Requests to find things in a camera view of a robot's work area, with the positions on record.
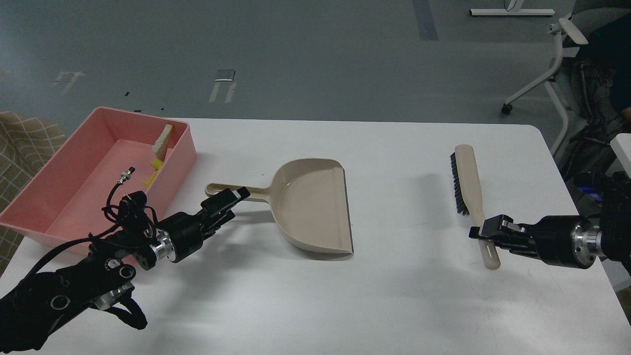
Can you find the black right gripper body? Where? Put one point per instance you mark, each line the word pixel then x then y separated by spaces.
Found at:
pixel 560 241

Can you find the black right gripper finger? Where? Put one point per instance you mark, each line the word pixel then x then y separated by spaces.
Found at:
pixel 503 220
pixel 496 236

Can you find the white office chair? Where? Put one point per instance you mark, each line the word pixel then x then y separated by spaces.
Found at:
pixel 564 80

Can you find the yellow sponge piece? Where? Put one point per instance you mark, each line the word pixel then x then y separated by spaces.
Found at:
pixel 157 165

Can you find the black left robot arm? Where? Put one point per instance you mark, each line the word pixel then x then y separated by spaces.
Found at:
pixel 90 273

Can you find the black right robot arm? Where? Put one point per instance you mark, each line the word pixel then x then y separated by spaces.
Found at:
pixel 614 220

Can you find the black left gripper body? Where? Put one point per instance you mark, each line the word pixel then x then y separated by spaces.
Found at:
pixel 180 235

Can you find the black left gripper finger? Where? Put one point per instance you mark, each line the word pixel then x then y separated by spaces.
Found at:
pixel 241 193

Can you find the checkered beige cloth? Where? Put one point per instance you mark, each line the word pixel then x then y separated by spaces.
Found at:
pixel 26 145

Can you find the beige plastic dustpan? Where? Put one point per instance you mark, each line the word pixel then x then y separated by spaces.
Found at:
pixel 309 203

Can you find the beige brush with black bristles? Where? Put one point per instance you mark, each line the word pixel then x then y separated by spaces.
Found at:
pixel 469 199

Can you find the pink plastic bin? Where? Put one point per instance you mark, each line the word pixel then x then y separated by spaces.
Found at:
pixel 64 201

